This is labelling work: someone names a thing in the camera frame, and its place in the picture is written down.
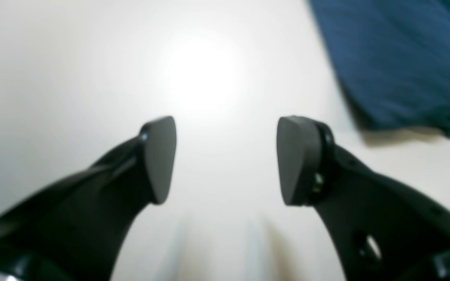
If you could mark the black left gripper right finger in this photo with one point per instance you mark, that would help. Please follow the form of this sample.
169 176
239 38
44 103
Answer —
383 230

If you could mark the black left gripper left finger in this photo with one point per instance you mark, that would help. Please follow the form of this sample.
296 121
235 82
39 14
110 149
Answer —
74 229

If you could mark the dark blue t-shirt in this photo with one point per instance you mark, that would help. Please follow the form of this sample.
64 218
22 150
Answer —
392 59

